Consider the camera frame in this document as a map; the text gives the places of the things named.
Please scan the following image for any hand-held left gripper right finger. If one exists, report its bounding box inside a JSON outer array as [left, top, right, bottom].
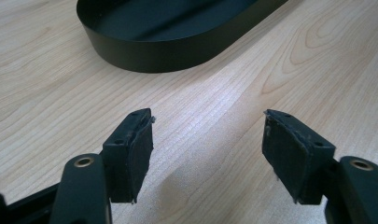
[[261, 108, 337, 206]]

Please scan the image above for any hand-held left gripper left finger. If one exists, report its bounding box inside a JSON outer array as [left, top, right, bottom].
[[100, 107, 156, 205]]

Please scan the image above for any black oval metal tray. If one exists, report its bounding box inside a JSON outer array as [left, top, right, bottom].
[[76, 0, 289, 74]]

